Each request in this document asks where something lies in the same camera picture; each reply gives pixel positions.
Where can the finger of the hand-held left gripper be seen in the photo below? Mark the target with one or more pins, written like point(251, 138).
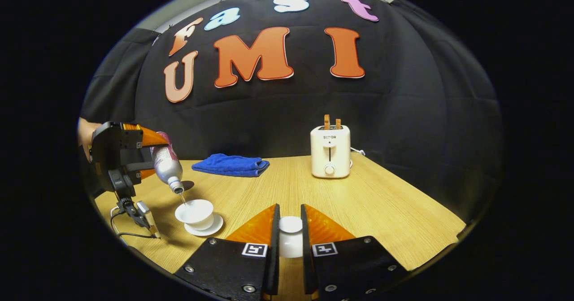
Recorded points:
point(143, 168)
point(150, 138)

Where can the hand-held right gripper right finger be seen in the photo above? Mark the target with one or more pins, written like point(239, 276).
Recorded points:
point(306, 256)

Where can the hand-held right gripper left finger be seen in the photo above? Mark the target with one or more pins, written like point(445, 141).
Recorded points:
point(274, 256)

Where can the white teacup lid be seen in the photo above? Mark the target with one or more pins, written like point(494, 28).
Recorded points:
point(290, 240)

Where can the silver water bottle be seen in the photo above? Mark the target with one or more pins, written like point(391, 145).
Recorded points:
point(166, 164)

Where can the white teacup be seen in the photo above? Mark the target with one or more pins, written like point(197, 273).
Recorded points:
point(197, 213)

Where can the white saucer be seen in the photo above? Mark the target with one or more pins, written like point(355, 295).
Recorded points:
point(216, 227)

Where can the blue folded towel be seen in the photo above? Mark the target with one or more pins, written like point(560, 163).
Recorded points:
point(228, 164)

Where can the white toaster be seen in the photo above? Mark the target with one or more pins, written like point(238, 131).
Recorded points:
point(329, 153)

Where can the black backdrop cloth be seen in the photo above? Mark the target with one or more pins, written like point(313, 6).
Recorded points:
point(403, 126)

